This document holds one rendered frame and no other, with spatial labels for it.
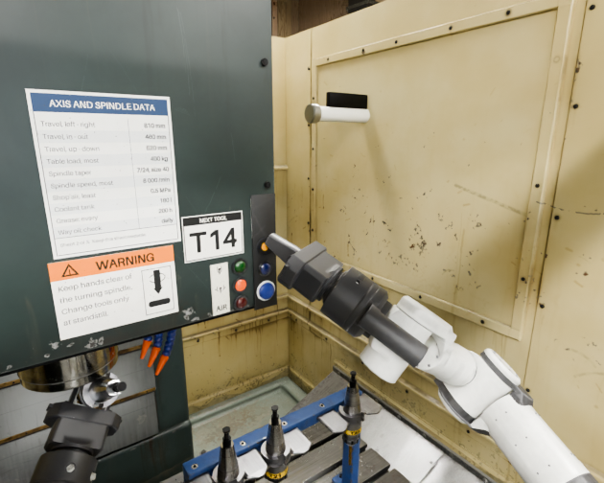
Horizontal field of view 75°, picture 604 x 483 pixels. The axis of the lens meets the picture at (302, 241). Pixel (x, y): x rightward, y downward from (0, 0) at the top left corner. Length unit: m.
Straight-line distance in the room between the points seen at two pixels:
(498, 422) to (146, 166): 0.70
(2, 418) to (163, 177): 0.97
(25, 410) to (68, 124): 0.99
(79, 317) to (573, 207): 1.01
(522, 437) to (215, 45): 0.77
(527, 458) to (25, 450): 1.26
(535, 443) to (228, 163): 0.66
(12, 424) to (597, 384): 1.50
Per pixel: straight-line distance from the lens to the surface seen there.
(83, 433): 0.83
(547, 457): 0.79
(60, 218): 0.57
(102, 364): 0.80
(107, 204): 0.57
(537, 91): 1.13
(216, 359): 1.99
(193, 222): 0.60
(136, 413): 1.49
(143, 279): 0.60
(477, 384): 0.81
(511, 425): 0.81
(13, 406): 1.39
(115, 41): 0.58
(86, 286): 0.59
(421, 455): 1.57
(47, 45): 0.57
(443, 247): 1.28
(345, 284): 0.59
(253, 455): 0.96
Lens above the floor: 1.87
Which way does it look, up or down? 15 degrees down
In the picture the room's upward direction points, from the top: straight up
